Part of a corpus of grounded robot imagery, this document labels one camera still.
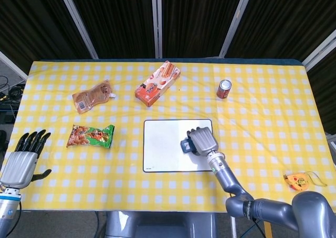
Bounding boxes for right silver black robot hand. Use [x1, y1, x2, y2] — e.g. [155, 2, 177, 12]
[186, 127, 220, 156]

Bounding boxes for brown spout pouch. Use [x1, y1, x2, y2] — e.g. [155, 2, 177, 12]
[72, 79, 117, 115]

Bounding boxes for white drawing board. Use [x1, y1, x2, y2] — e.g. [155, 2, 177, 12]
[142, 118, 215, 173]

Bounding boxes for green orange snack bag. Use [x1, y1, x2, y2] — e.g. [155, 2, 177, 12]
[66, 124, 116, 149]

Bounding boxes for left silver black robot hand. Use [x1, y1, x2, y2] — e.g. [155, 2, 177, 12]
[0, 129, 53, 189]

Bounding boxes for white table leg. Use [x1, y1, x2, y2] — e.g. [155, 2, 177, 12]
[230, 217, 238, 238]

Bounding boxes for red drink can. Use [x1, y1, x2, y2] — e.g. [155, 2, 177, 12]
[216, 79, 232, 99]

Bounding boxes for orange biscuit stick box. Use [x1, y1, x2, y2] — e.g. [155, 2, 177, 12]
[134, 60, 181, 108]

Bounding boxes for orange yellow tape measure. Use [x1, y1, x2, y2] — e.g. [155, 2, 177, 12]
[283, 171, 328, 191]

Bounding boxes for white frame post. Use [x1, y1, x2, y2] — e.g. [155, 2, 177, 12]
[218, 0, 256, 58]
[150, 0, 163, 59]
[0, 50, 28, 82]
[301, 35, 336, 71]
[56, 0, 99, 60]

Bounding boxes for blue rectangular block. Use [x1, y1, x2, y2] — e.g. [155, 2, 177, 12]
[180, 137, 196, 154]

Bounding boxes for grey robot torso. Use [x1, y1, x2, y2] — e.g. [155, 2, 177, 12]
[104, 211, 218, 238]

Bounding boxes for black cable bundle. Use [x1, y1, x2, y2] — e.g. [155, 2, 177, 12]
[0, 75, 26, 104]

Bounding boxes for yellow white checkered tablecloth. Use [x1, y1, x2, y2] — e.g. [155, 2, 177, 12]
[5, 61, 336, 213]

